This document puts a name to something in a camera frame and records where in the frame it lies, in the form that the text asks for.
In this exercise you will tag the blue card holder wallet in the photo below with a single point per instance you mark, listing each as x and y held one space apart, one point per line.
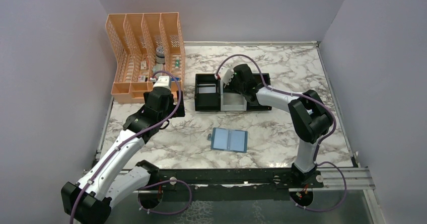
229 140

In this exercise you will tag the white red labelled box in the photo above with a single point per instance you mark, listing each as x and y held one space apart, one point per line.
142 78

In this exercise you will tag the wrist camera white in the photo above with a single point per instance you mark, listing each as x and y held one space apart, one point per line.
161 81
225 76

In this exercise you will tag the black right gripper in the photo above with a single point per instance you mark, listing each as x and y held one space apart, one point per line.
229 86

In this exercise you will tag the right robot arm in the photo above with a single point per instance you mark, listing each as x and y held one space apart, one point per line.
310 119

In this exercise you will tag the aluminium frame rail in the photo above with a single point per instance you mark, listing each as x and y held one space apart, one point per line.
356 179

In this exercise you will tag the black left card tray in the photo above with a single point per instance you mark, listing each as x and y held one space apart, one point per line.
206 102

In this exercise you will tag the white middle card tray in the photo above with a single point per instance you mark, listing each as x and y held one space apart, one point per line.
231 101

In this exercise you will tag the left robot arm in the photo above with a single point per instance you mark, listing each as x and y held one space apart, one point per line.
92 198

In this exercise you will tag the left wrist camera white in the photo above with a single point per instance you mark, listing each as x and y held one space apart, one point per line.
161 81

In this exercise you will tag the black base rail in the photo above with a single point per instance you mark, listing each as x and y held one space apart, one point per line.
277 177

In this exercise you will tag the orange plastic desk organizer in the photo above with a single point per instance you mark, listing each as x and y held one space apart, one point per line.
134 39

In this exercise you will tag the silver crest card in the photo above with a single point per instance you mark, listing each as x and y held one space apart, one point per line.
207 89

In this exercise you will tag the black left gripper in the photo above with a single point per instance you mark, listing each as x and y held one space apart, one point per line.
180 112

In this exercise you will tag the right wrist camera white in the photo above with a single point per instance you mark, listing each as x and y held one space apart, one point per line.
225 76

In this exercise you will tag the green white small bottle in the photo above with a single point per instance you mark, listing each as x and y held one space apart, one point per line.
177 63

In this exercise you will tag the round tin in organizer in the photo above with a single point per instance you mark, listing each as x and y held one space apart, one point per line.
160 55

